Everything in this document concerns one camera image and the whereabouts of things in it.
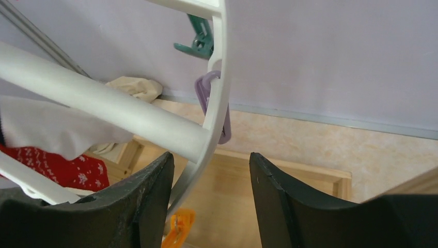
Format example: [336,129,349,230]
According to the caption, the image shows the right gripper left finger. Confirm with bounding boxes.
[1,152,174,247]

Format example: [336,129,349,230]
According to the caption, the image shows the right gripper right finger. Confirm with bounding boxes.
[249,152,438,248]

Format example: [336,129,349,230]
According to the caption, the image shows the lilac plastic clip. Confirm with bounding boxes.
[194,70,232,145]

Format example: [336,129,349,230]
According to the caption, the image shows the white round clip hanger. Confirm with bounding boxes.
[1,1,231,216]

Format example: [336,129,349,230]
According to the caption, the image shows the orange plastic clip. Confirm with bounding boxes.
[161,209,196,248]

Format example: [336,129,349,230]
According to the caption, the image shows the red snowflake sock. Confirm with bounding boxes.
[1,145,110,192]

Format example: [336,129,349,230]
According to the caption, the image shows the beige crumpled cloth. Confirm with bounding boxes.
[105,76,163,103]

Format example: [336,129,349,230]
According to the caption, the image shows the white sock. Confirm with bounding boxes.
[1,96,133,160]

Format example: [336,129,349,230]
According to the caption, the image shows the teal plastic clip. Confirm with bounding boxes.
[174,14,214,60]

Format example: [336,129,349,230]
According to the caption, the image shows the wooden drying rack frame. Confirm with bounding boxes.
[85,136,438,248]

